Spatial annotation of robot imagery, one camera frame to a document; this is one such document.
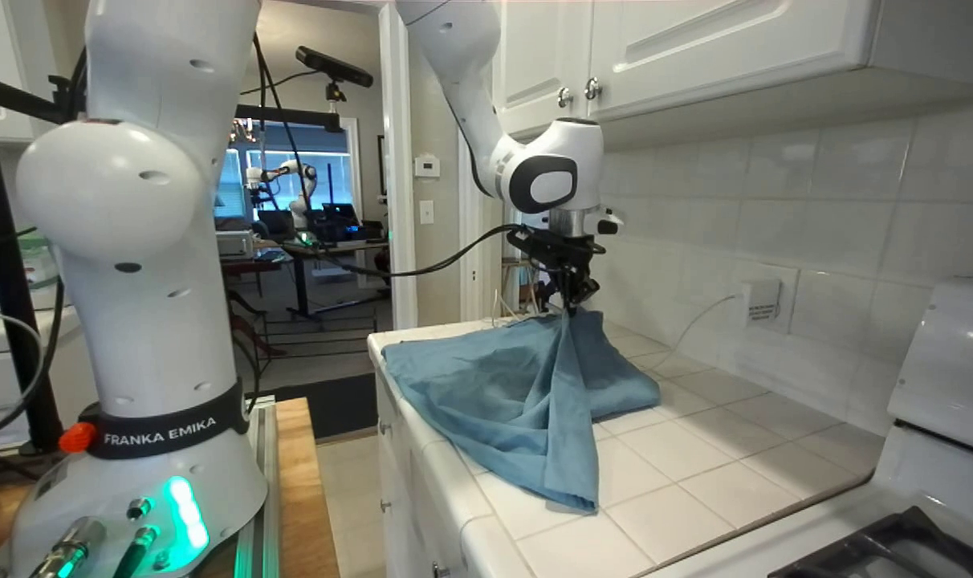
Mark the orange round knob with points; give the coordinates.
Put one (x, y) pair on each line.
(79, 438)

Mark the black camera bar on boom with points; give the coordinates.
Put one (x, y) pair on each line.
(335, 65)

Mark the small white background robot arm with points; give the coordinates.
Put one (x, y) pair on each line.
(302, 197)

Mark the dark box under cart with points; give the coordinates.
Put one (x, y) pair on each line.
(342, 405)

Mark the blue pillowcase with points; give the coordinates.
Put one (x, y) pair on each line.
(506, 388)

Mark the dark background desk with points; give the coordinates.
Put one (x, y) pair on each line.
(324, 269)

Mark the wooden cart board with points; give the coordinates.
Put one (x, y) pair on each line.
(302, 501)

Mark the white wall cabinet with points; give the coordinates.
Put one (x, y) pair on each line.
(719, 44)

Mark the silver cabinet knob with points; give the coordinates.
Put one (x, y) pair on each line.
(595, 87)
(566, 99)

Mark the white kitchen stove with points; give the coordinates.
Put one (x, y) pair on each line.
(944, 363)

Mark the white wall outlet with charger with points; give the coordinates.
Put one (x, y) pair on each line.
(769, 301)

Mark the bright blue screen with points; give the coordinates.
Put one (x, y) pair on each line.
(330, 177)

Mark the white light switch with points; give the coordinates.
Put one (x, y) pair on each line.
(424, 214)

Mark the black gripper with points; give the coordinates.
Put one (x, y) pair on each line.
(562, 259)

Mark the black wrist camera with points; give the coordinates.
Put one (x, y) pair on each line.
(526, 242)

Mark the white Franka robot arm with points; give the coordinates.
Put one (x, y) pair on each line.
(133, 269)

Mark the white base cabinet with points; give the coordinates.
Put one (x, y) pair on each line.
(421, 501)

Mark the white wall thermostat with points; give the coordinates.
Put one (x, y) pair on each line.
(429, 164)

